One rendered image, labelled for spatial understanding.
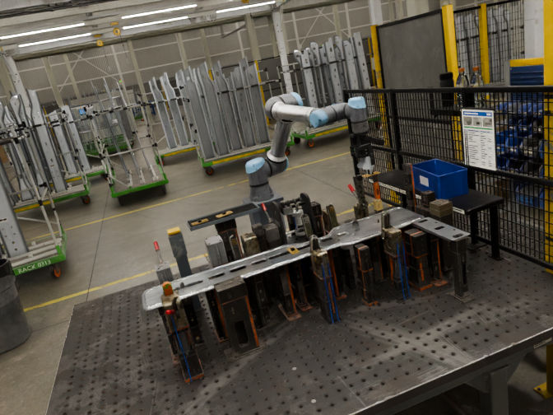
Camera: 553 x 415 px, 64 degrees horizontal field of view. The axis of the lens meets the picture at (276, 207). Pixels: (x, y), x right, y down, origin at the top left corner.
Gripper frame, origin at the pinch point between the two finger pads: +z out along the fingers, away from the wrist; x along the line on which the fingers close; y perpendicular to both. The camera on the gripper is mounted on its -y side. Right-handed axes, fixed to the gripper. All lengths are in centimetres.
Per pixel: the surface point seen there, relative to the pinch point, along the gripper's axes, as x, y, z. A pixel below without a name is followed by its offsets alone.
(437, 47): -147, -160, -41
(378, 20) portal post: -576, -376, -85
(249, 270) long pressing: 6, 70, 26
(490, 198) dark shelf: 22, -50, 24
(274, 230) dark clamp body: -16, 49, 20
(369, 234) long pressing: 9.5, 10.7, 26.7
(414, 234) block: 20.6, -6.3, 28.8
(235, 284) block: 20, 79, 23
